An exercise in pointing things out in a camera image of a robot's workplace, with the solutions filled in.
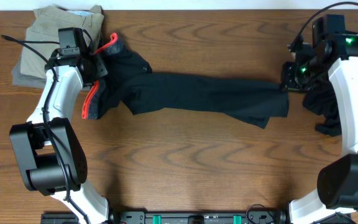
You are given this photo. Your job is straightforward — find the black leggings red waistband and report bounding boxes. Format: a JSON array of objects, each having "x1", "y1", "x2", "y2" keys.
[{"x1": 81, "y1": 33, "x2": 289, "y2": 128}]

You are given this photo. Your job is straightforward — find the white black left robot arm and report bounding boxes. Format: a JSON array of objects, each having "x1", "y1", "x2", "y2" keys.
[{"x1": 9, "y1": 50, "x2": 111, "y2": 223}]

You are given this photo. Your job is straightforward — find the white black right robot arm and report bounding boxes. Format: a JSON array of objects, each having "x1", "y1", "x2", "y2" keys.
[{"x1": 287, "y1": 31, "x2": 358, "y2": 223}]

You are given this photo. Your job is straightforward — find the black garment with logo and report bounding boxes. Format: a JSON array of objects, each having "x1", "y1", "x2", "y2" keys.
[{"x1": 303, "y1": 82, "x2": 342, "y2": 137}]

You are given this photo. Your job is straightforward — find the folded khaki pants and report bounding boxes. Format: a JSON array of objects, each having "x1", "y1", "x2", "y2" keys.
[{"x1": 20, "y1": 5, "x2": 105, "y2": 80}]

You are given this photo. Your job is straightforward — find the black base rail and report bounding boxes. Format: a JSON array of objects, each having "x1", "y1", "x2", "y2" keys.
[{"x1": 40, "y1": 210, "x2": 357, "y2": 224}]

